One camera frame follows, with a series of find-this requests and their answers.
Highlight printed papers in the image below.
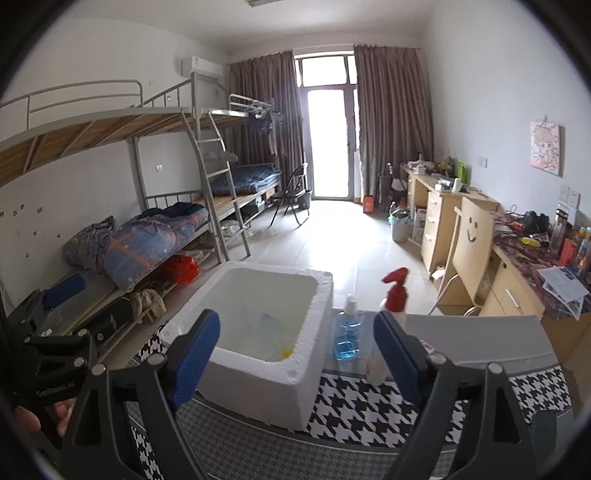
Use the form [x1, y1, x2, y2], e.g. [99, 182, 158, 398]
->
[538, 265, 590, 320]

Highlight small metal bunk bed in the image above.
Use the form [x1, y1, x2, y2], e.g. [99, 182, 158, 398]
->
[191, 92, 284, 232]

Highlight black trolley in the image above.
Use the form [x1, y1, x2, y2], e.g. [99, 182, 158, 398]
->
[378, 162, 407, 212]

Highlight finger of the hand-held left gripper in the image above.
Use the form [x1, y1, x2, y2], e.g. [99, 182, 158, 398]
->
[9, 274, 87, 324]
[23, 329, 99, 370]

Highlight blue plaid quilt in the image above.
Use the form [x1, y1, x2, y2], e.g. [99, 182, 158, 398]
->
[62, 213, 195, 291]

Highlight dark suitcase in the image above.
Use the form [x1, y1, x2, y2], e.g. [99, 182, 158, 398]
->
[87, 298, 136, 343]

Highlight red bag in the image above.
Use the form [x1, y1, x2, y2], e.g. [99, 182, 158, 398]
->
[164, 255, 200, 284]

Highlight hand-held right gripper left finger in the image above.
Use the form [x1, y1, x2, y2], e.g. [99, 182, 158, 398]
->
[59, 309, 221, 480]

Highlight metal bed ladder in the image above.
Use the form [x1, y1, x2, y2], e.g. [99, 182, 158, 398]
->
[196, 111, 251, 268]

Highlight blue liquid bottle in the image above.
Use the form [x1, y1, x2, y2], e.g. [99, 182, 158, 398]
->
[333, 294, 362, 361]

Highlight white bottle with red pump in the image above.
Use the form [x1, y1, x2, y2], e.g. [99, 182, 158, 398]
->
[366, 268, 410, 387]

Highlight beige cloth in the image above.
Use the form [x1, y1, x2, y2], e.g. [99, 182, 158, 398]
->
[130, 290, 166, 320]

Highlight white foam box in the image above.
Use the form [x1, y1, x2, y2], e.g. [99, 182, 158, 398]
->
[159, 261, 334, 432]

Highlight wooden desk with patterned cover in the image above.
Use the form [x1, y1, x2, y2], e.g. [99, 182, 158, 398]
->
[480, 208, 591, 325]

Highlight houndstooth tablecloth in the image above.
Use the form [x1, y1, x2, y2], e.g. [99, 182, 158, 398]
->
[124, 310, 578, 480]

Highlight dark water bottle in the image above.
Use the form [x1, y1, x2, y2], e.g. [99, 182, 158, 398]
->
[549, 209, 570, 254]

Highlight pink wall picture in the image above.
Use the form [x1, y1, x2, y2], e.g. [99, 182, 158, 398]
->
[529, 121, 565, 177]

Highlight white air conditioner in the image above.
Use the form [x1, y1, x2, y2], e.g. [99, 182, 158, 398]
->
[181, 56, 223, 78]

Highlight person's left hand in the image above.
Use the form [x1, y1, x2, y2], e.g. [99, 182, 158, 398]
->
[9, 399, 78, 437]

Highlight black headphones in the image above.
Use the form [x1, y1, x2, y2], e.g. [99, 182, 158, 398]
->
[522, 210, 551, 236]

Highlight brown curtain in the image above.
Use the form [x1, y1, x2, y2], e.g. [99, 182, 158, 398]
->
[229, 52, 306, 185]
[355, 45, 435, 204]

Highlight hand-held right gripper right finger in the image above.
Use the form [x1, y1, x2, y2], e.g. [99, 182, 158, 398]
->
[373, 310, 543, 480]

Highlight large metal bunk bed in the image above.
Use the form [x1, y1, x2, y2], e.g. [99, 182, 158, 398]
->
[0, 78, 250, 342]

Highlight blue mattress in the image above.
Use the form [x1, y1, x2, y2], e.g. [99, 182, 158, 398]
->
[228, 164, 282, 195]

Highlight wooden desk with drawers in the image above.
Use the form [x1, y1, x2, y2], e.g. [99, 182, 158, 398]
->
[399, 164, 500, 274]

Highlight dark hanging clothes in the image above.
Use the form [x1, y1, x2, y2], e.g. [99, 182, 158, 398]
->
[247, 104, 279, 156]

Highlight grey-green case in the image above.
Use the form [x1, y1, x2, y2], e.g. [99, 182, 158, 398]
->
[530, 410, 560, 464]

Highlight glass balcony door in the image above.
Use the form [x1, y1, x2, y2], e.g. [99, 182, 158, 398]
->
[294, 46, 362, 202]

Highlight wooden chair with smiley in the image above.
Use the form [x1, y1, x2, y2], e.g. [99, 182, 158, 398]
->
[427, 196, 495, 318]

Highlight black folding chair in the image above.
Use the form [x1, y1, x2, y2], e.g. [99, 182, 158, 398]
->
[269, 162, 311, 227]

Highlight trash bin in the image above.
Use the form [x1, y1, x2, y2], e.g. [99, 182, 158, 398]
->
[390, 208, 415, 244]

